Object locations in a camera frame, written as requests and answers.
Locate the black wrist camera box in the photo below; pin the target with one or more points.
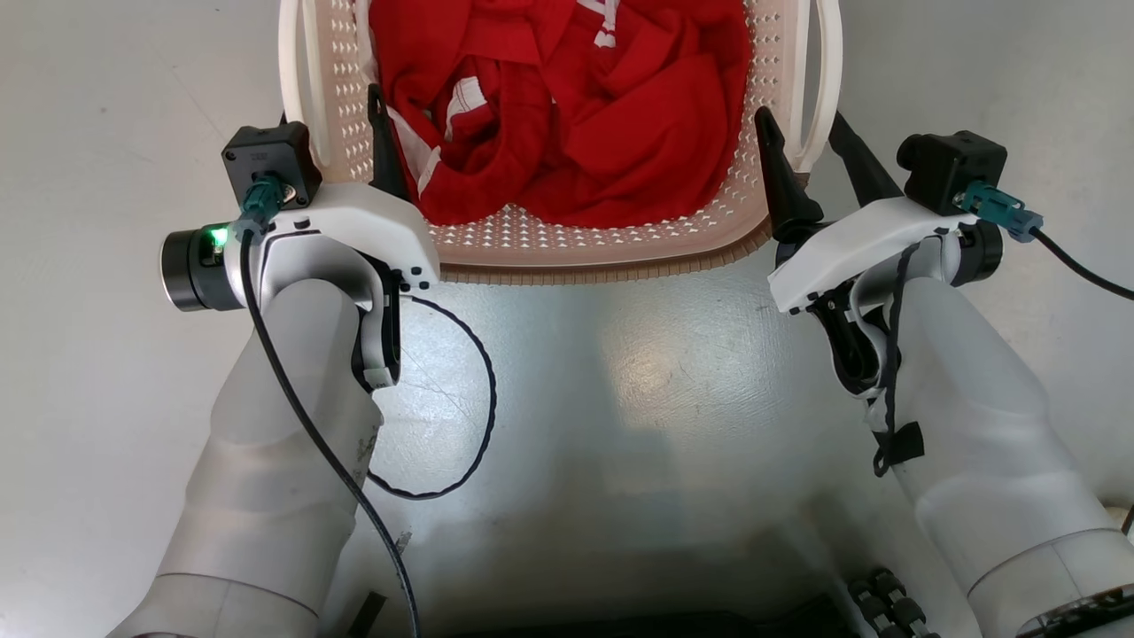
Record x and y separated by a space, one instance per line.
266 151
943 164

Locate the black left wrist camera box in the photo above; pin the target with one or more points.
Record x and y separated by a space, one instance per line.
266 151

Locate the red garment with white trim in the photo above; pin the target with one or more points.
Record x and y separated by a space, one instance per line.
620 133

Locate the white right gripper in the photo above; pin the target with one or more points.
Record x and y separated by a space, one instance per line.
850 248

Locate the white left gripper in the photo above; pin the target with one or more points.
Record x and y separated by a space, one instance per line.
354 226

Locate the dark robot base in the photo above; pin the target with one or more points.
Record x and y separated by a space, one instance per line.
638 625

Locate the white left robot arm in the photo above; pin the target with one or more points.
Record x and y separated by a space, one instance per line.
266 496

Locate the black ribbed base part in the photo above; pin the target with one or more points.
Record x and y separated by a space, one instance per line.
886 607

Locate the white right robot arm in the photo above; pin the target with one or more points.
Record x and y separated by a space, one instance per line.
992 443

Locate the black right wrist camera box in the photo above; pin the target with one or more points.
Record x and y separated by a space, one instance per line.
943 164

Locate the beige perforated laundry basket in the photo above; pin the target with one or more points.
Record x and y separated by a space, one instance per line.
532 244

